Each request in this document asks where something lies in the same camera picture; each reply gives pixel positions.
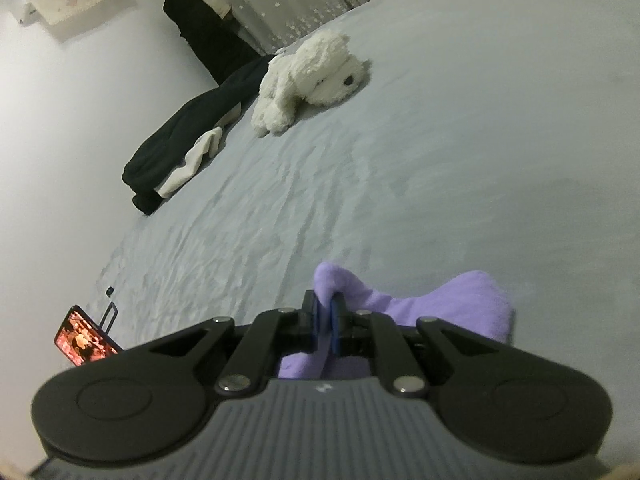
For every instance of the black hanging garment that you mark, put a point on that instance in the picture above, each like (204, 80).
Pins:
(205, 30)

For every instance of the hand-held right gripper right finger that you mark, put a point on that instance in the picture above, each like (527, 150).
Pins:
(336, 327)

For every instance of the grey bed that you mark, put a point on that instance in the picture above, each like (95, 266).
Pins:
(450, 160)

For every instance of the cream cloth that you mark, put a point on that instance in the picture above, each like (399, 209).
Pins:
(192, 162)

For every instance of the smartphone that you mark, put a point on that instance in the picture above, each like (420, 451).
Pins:
(82, 340)

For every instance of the white plush dog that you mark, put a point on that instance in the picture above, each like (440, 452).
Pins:
(310, 75)

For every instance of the purple pants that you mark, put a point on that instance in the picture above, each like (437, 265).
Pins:
(450, 305)

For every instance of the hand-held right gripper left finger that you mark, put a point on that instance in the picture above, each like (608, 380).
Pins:
(312, 327)

